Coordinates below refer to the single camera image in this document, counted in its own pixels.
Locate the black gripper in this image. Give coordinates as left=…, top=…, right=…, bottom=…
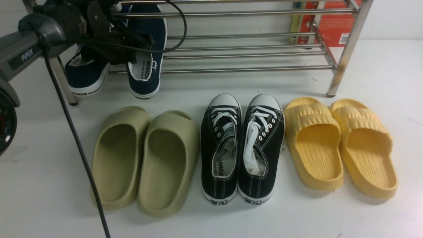
left=80, top=0, right=153, bottom=65

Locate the navy slip-on shoe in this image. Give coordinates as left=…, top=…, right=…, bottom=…
left=64, top=45, right=111, bottom=97
left=126, top=18, right=168, bottom=99

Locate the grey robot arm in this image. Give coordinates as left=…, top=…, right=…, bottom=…
left=0, top=0, right=152, bottom=153

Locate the stainless steel shoe rack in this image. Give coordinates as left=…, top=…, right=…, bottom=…
left=23, top=0, right=374, bottom=106

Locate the red box behind rack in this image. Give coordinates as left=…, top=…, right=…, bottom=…
left=290, top=0, right=354, bottom=47

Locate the olive green slide left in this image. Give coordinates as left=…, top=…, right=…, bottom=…
left=91, top=106, right=151, bottom=211

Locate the olive green slide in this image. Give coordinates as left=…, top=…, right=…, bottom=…
left=138, top=110, right=200, bottom=218
left=91, top=106, right=151, bottom=211

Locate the olive green slide right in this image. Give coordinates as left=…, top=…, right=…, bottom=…
left=138, top=110, right=200, bottom=218

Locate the black canvas sneaker left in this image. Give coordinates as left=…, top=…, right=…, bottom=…
left=200, top=94, right=242, bottom=206

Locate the black canvas sneaker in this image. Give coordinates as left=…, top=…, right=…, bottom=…
left=200, top=94, right=242, bottom=206
left=237, top=94, right=286, bottom=205

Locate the black canvas sneaker right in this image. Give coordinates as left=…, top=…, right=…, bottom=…
left=237, top=94, right=286, bottom=205

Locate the yellow slide left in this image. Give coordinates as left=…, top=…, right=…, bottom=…
left=284, top=97, right=344, bottom=191

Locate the yellow slide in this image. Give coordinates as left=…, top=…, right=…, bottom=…
left=329, top=99, right=398, bottom=199
left=284, top=97, right=344, bottom=191

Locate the yellow slide right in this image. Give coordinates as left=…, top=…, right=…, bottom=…
left=329, top=99, right=398, bottom=199

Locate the black cable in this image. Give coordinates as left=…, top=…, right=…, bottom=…
left=35, top=0, right=187, bottom=238

